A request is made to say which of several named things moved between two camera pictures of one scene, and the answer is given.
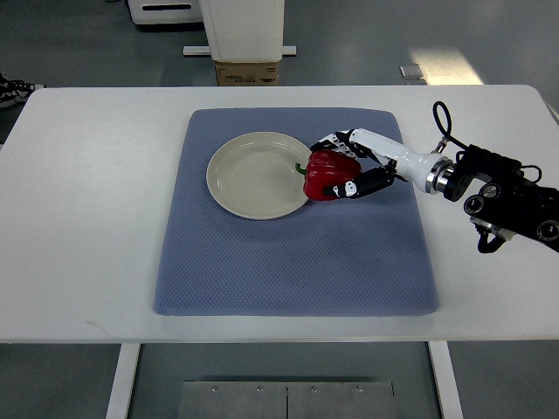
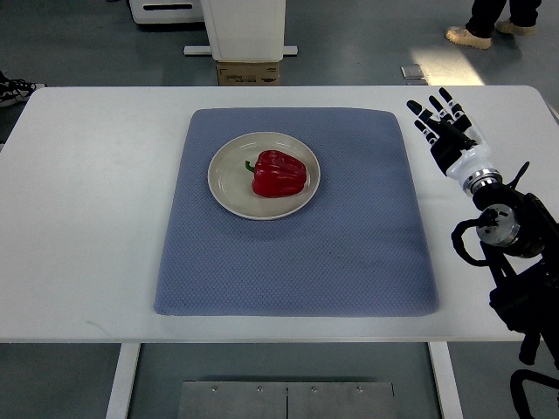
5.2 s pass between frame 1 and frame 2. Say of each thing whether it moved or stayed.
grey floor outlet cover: stayed
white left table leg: stayed
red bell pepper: moved
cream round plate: stayed
